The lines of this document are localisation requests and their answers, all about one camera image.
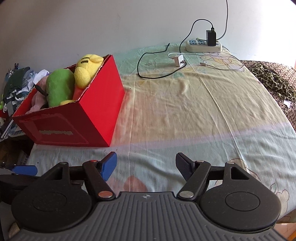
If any cartoon print bed sheet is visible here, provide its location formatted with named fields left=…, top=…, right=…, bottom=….
left=28, top=44, right=295, bottom=223

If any black charging cable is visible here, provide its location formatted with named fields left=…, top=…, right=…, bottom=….
left=136, top=18, right=215, bottom=80

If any green plush toy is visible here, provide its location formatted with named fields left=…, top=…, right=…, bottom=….
left=46, top=69, right=75, bottom=108

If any black power adapter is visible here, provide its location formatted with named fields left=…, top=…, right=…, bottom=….
left=206, top=27, right=216, bottom=47

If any purple tissue pack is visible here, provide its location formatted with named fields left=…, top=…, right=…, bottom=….
left=33, top=69, right=49, bottom=85

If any pink teddy bear plush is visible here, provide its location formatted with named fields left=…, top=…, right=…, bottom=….
left=26, top=75, right=49, bottom=114

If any red cardboard box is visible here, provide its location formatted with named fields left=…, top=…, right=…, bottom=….
left=12, top=55, right=125, bottom=147

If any white USB cable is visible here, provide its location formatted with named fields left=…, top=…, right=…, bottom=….
left=167, top=49, right=246, bottom=71

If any white power strip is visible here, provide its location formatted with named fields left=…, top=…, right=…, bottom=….
left=186, top=39, right=222, bottom=53

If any grey power strip cord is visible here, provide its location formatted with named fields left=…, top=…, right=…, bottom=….
left=217, top=0, right=230, bottom=40

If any yellow tiger plush toy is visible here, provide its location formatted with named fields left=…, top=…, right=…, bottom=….
left=60, top=54, right=104, bottom=105

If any white USB charger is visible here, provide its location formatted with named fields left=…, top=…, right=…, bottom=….
left=173, top=54, right=186, bottom=67

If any leopard print cloth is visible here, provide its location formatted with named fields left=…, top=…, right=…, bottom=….
left=249, top=63, right=295, bottom=101

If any brown patterned blanket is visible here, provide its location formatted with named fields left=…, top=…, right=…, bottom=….
left=241, top=60, right=295, bottom=128

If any green striped garment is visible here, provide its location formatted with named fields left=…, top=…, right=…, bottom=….
left=3, top=67, right=35, bottom=116

